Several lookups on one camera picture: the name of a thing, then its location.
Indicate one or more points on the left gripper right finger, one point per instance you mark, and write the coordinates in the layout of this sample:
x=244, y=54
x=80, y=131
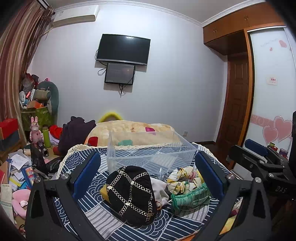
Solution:
x=253, y=221

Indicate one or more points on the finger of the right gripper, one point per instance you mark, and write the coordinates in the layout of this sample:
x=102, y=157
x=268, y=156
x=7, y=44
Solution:
x=261, y=164
x=256, y=147

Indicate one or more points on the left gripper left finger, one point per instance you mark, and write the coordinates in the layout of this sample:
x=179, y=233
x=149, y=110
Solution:
x=42, y=219

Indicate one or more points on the green knitted item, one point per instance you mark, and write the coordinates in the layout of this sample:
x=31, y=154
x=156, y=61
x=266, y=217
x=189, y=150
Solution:
x=192, y=200

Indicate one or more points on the yellow floral cloth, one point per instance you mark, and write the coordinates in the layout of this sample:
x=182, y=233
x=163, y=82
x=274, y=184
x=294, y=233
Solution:
x=184, y=180

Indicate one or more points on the white cloth pouch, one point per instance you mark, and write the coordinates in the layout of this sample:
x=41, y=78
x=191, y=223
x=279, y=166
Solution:
x=160, y=195

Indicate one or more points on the black chain-pattern hat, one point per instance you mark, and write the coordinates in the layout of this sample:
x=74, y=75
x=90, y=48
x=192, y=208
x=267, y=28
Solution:
x=130, y=194

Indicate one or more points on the pink plush slipper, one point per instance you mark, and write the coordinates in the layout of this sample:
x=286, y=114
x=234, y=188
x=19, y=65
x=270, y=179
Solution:
x=20, y=199

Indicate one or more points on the sliding door with hearts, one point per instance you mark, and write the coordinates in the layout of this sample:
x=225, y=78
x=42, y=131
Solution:
x=273, y=57

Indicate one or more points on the blue white patterned tablecloth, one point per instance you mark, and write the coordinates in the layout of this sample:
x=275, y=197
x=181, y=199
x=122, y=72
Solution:
x=166, y=225

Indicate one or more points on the pink rabbit toy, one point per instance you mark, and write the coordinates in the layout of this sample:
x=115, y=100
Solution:
x=35, y=134

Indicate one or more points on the clear plastic storage bin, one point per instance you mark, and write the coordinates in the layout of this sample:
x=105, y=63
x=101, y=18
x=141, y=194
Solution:
x=160, y=153

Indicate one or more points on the green bottle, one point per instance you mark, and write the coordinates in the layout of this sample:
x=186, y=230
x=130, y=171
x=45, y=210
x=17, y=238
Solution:
x=46, y=137

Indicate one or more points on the dark purple garment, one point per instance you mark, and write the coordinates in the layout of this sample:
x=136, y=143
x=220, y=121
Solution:
x=73, y=133

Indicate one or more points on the red box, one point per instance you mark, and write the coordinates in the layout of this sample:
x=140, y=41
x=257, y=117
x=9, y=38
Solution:
x=7, y=127

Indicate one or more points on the green storage box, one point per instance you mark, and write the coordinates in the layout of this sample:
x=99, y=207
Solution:
x=43, y=115

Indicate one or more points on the wooden wardrobe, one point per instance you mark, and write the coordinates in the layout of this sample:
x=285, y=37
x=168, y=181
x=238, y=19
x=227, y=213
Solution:
x=226, y=33

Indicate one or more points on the yellow fuzzy headband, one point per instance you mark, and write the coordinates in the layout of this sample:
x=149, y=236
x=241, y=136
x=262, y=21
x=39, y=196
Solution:
x=110, y=116

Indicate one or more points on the striped brown curtain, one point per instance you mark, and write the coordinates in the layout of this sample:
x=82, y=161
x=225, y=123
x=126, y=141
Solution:
x=20, y=36

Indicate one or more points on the white air conditioner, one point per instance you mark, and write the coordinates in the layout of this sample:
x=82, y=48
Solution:
x=81, y=14

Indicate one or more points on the small wall monitor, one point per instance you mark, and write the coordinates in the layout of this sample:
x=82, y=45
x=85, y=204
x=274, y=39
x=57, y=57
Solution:
x=118, y=73

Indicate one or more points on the large wall television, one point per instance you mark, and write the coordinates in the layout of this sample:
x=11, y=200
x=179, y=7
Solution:
x=122, y=48

